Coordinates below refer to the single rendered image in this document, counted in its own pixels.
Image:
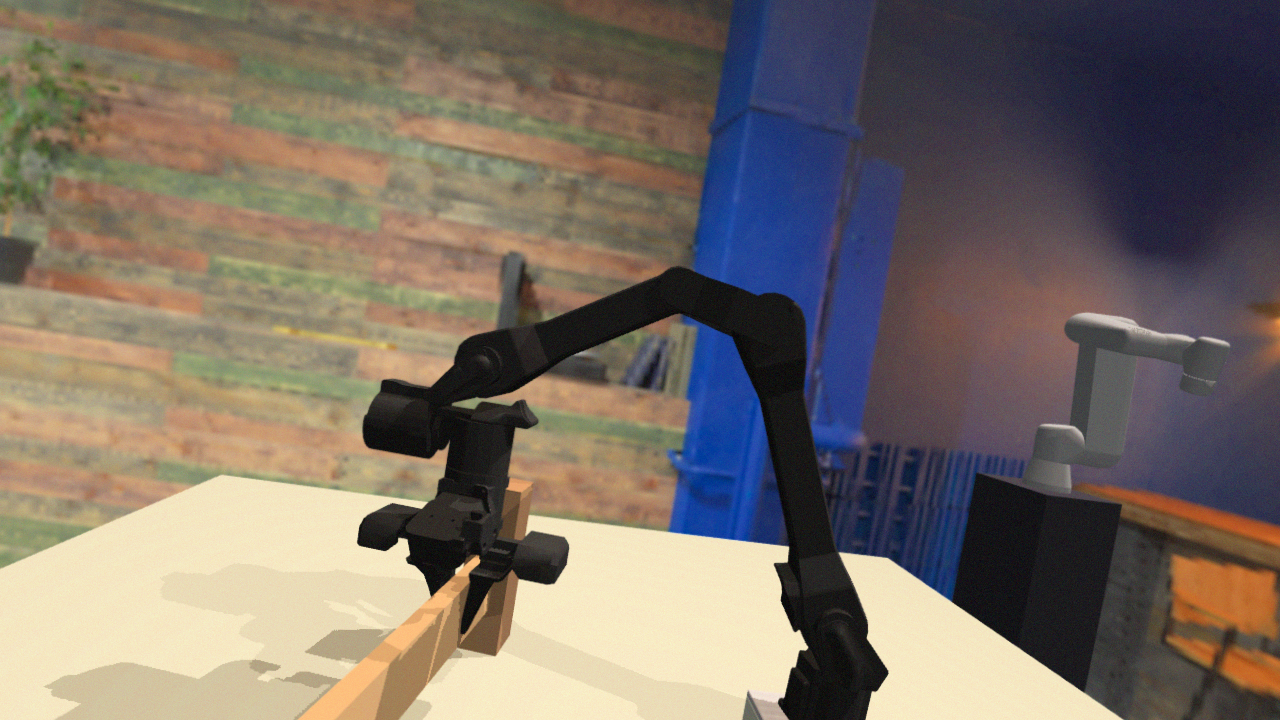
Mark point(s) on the wooden post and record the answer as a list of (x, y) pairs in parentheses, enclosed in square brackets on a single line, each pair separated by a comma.
[(493, 629)]

